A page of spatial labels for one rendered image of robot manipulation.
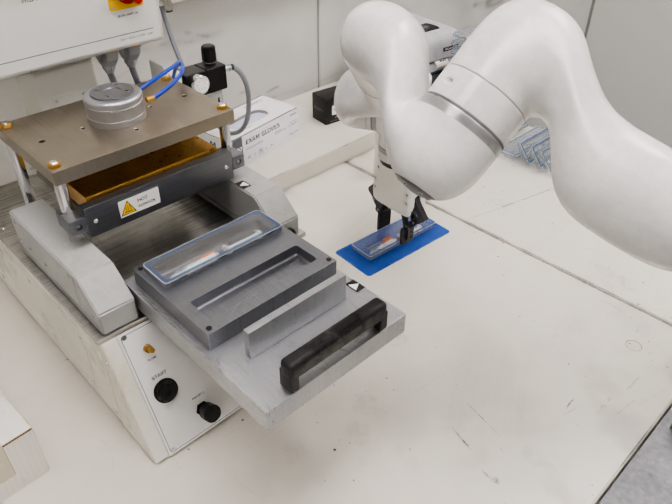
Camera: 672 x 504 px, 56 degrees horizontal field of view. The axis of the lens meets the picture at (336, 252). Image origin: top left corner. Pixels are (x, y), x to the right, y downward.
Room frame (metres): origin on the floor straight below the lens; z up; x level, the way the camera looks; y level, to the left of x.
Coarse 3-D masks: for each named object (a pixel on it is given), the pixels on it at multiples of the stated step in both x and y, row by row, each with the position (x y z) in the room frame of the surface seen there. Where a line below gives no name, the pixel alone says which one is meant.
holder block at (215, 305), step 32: (256, 256) 0.65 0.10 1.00; (288, 256) 0.67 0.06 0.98; (320, 256) 0.65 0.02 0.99; (160, 288) 0.59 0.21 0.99; (192, 288) 0.59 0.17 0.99; (224, 288) 0.60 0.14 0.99; (256, 288) 0.61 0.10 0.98; (288, 288) 0.59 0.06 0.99; (192, 320) 0.53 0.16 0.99; (224, 320) 0.53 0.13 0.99; (256, 320) 0.55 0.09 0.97
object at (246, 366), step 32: (128, 288) 0.62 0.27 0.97; (320, 288) 0.57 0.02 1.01; (160, 320) 0.57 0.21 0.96; (288, 320) 0.53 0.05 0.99; (320, 320) 0.56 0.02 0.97; (192, 352) 0.52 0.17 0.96; (224, 352) 0.51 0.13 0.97; (256, 352) 0.50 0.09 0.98; (288, 352) 0.51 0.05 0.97; (352, 352) 0.51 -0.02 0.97; (224, 384) 0.47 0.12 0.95; (256, 384) 0.46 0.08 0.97; (320, 384) 0.47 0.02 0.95; (256, 416) 0.43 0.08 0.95
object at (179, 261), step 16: (240, 224) 0.71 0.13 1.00; (256, 224) 0.71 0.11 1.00; (272, 224) 0.71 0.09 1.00; (192, 240) 0.67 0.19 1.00; (208, 240) 0.68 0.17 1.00; (224, 240) 0.68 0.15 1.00; (240, 240) 0.68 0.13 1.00; (160, 256) 0.64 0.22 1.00; (176, 256) 0.64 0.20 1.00; (192, 256) 0.64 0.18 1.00; (208, 256) 0.64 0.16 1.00; (160, 272) 0.61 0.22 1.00; (176, 272) 0.61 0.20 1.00
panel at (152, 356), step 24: (120, 336) 0.58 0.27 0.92; (144, 336) 0.59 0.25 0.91; (144, 360) 0.57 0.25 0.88; (168, 360) 0.59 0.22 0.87; (192, 360) 0.61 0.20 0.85; (144, 384) 0.56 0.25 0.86; (192, 384) 0.59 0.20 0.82; (216, 384) 0.60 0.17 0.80; (168, 408) 0.55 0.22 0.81; (192, 408) 0.57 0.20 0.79; (168, 432) 0.54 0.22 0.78; (192, 432) 0.55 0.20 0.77
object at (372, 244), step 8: (416, 216) 1.09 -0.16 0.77; (392, 224) 1.06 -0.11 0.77; (400, 224) 1.06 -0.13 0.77; (424, 224) 1.06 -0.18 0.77; (376, 232) 1.03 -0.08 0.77; (384, 232) 1.03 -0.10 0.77; (392, 232) 1.03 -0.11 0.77; (360, 240) 1.00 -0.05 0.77; (368, 240) 1.00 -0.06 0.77; (376, 240) 1.00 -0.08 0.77; (384, 240) 1.00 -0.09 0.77; (392, 240) 1.00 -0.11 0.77; (360, 248) 0.97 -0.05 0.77; (368, 248) 0.97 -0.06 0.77; (376, 248) 0.97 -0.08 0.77; (384, 248) 0.98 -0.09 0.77
